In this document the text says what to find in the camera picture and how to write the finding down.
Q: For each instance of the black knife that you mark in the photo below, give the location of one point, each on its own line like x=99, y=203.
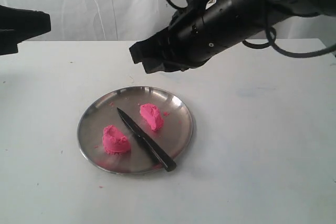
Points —
x=150, y=146

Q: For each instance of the white backdrop curtain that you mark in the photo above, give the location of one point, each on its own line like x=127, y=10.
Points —
x=100, y=19

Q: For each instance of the pink dough piece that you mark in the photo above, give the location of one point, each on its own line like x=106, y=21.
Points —
x=152, y=115

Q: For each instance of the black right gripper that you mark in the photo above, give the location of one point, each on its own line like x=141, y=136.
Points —
x=221, y=26

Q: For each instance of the round steel plate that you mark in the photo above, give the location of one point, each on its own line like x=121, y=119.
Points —
x=173, y=137

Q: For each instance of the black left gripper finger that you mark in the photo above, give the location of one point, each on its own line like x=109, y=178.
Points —
x=18, y=25

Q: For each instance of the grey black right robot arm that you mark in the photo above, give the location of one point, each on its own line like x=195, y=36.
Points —
x=273, y=12

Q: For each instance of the pink dough lump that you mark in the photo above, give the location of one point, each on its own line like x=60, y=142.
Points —
x=114, y=141

